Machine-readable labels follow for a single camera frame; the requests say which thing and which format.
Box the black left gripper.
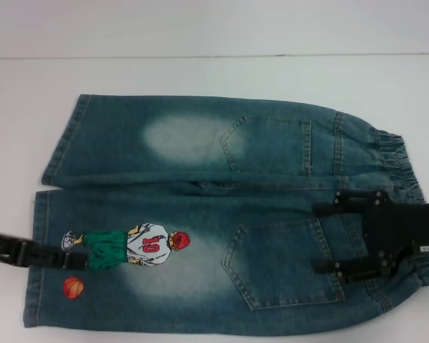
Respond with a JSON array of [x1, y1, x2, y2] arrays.
[[0, 230, 90, 269]]

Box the blue denim shorts with print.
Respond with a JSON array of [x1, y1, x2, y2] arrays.
[[27, 93, 429, 343]]

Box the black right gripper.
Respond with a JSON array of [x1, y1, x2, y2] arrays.
[[310, 190, 429, 284]]

